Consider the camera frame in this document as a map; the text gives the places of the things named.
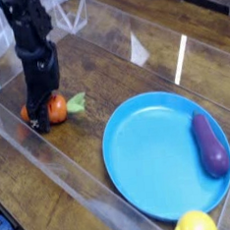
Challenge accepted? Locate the purple toy eggplant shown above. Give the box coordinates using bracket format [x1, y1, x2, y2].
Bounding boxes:
[192, 111, 230, 178]

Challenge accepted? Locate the clear acrylic enclosure wall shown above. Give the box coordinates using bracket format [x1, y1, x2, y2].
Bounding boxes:
[0, 0, 230, 230]

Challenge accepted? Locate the orange toy carrot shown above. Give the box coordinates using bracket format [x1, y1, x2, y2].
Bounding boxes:
[20, 92, 86, 124]

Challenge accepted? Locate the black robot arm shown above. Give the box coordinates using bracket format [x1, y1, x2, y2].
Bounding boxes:
[0, 0, 60, 133]

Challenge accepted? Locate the yellow toy fruit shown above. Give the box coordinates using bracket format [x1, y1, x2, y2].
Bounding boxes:
[174, 210, 218, 230]

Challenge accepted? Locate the blue round plate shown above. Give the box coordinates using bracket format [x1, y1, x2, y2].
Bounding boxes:
[102, 91, 230, 221]

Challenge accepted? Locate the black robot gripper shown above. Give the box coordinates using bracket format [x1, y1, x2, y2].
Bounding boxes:
[16, 40, 60, 134]

